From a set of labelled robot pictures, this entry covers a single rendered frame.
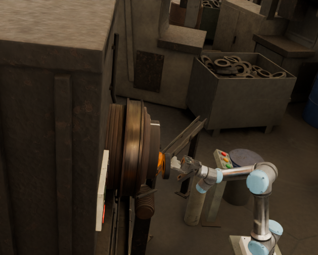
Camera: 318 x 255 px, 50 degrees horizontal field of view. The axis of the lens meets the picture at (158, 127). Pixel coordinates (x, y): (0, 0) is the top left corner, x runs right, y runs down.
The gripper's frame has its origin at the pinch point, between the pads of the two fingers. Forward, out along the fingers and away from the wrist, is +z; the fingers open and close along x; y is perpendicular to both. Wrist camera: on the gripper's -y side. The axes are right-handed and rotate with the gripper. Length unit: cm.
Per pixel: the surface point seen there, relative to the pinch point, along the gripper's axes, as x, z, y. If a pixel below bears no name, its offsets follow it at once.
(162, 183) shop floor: -84, -36, -75
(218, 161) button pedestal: -40, -50, -10
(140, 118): 35, 33, 40
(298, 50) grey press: -264, -185, 61
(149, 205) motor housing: 1.6, -2.8, -32.4
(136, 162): 48, 30, 26
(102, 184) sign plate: 69, 43, 27
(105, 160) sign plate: 55, 43, 27
